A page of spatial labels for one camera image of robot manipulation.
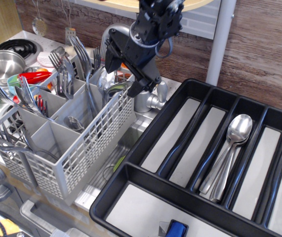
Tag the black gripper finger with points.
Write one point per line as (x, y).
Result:
(140, 85)
(113, 58)

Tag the steel fork bundle front left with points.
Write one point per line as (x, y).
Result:
(7, 144)

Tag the hanging metal spatula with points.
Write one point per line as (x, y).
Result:
(69, 30)

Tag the red toy pepper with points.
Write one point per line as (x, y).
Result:
(35, 77)

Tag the small spoon inside basket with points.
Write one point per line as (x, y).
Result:
(73, 124)

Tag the pink round toy dish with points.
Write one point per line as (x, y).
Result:
(43, 59)

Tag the stack of steel spoons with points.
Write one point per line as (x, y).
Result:
(237, 133)

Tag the steel forks middle compartment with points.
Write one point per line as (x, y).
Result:
(65, 75)

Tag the black cutlery tray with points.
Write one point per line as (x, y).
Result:
(159, 180)

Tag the grey metal faucet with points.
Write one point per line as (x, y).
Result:
(146, 100)

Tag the big steel spoon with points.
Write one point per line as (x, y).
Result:
(117, 87)

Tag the blue object at bottom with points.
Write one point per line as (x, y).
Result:
(176, 229)

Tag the light wooden shelf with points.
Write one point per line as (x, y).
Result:
(133, 5)

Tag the steel cooking pot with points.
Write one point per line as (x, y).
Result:
(11, 63)

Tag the steel spoon upright in basket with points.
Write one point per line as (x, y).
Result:
(105, 80)

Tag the hanging round metal strainer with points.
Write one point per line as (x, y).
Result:
(38, 24)

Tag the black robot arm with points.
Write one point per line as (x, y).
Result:
(167, 13)

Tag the grey plastic cutlery basket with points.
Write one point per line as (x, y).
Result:
(70, 158)

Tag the tall steel fork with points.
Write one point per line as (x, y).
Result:
(87, 69)

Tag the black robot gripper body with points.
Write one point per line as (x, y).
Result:
(139, 44)

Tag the black stove burner coil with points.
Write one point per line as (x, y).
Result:
(23, 47)

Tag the long fork leaning left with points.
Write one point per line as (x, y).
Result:
(26, 98)

